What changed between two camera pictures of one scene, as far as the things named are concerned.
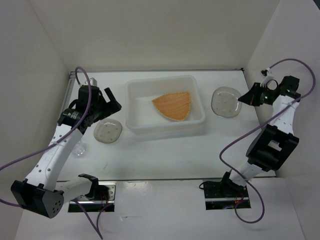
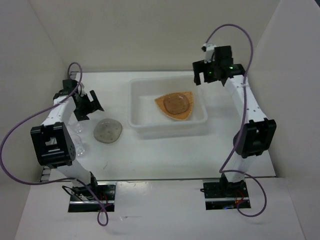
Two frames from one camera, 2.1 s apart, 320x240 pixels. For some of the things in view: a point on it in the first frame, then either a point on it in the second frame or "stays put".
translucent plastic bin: x=163 y=106 stays put
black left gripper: x=113 y=106 → x=93 y=105
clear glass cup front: x=79 y=149 stays put
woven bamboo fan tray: x=176 y=105 stays put
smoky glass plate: x=225 y=103 → x=177 y=105
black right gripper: x=251 y=97 → x=200 y=66
